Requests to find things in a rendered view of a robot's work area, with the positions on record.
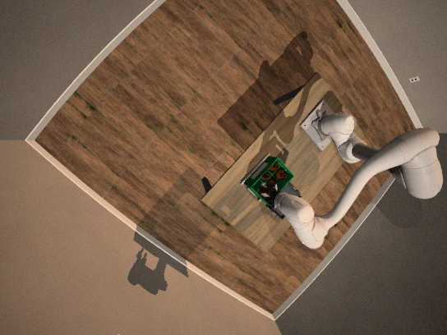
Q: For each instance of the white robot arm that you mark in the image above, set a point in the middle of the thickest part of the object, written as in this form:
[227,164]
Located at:
[420,172]

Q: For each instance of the green bottle crate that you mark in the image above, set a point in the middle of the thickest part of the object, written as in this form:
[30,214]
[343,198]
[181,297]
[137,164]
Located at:
[253,182]

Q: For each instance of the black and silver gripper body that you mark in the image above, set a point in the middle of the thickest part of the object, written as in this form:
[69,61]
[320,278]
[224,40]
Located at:
[275,193]

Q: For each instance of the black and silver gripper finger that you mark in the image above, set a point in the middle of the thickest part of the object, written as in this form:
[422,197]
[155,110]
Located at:
[271,189]
[268,198]

